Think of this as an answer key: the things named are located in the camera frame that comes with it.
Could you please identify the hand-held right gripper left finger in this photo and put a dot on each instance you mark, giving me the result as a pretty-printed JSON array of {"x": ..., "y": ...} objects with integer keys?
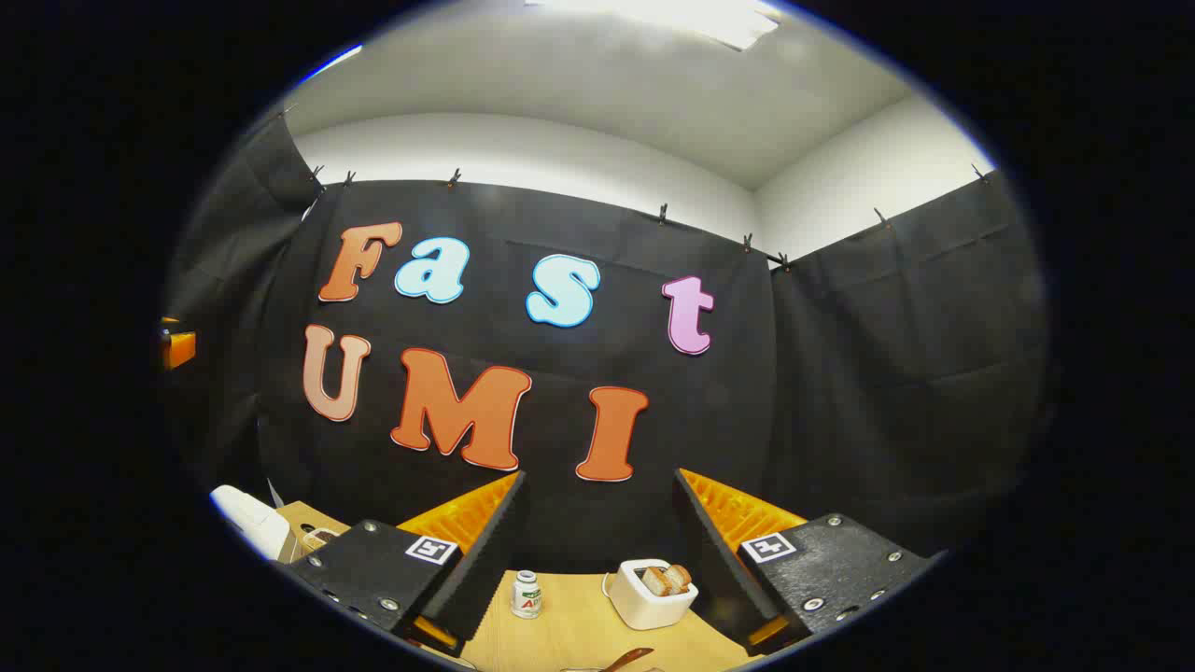
[{"x": 485, "y": 560}]

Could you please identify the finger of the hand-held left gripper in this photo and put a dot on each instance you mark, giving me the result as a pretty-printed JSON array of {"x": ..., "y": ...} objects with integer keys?
[{"x": 177, "y": 345}]

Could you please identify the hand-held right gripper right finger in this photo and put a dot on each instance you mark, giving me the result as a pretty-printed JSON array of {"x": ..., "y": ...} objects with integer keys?
[{"x": 719, "y": 569}]

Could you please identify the brown wooden spoon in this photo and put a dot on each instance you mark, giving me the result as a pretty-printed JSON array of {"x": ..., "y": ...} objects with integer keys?
[{"x": 630, "y": 658}]

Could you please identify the toasted bread slice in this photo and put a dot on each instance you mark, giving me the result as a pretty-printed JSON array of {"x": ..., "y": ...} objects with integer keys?
[
  {"x": 656, "y": 580},
  {"x": 680, "y": 576}
]

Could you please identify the white drink bottle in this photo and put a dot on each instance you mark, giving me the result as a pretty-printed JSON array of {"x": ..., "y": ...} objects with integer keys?
[{"x": 527, "y": 595}]

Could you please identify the white toaster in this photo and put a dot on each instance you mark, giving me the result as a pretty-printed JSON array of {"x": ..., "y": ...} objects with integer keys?
[{"x": 649, "y": 607}]

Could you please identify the black backdrop cloth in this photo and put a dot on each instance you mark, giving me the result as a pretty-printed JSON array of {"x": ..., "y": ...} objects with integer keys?
[{"x": 840, "y": 392}]

